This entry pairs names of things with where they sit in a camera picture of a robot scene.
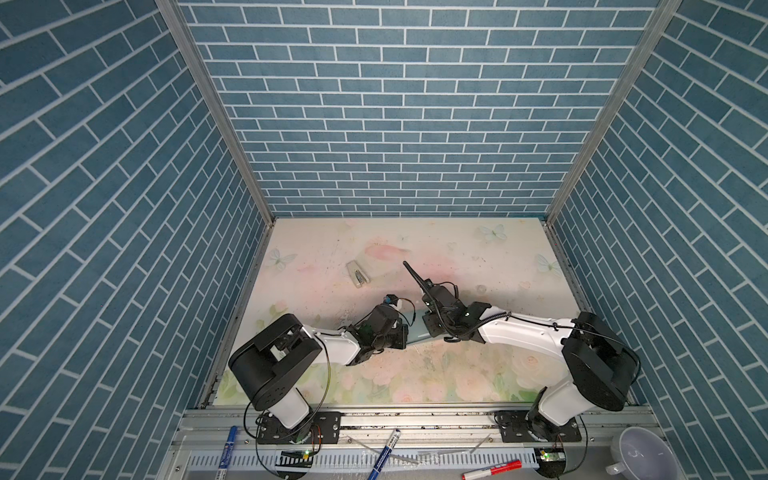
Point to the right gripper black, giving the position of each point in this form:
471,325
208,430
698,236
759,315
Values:
428,320

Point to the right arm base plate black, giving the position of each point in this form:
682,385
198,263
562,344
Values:
518,426

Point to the teal envelope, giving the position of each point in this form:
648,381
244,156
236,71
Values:
418,332

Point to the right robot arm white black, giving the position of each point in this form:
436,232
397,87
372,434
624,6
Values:
600,367

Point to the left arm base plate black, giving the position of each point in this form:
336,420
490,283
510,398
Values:
324,427

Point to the blue marker pen centre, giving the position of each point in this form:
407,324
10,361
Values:
384,455

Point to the red marker pen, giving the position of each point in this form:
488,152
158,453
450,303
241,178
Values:
492,470

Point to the blue marker pen left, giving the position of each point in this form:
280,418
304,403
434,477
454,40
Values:
226,456

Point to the white slotted cable duct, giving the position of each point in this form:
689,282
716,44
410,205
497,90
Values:
361,460

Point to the white cup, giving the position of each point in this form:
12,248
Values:
638,453

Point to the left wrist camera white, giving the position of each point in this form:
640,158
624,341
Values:
393,301

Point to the blue marker pen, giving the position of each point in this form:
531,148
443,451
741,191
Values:
384,455
226,456

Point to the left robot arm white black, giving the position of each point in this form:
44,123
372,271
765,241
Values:
268,366

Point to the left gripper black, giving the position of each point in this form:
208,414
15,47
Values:
402,335

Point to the aluminium mounting rail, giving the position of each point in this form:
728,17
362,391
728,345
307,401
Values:
422,426

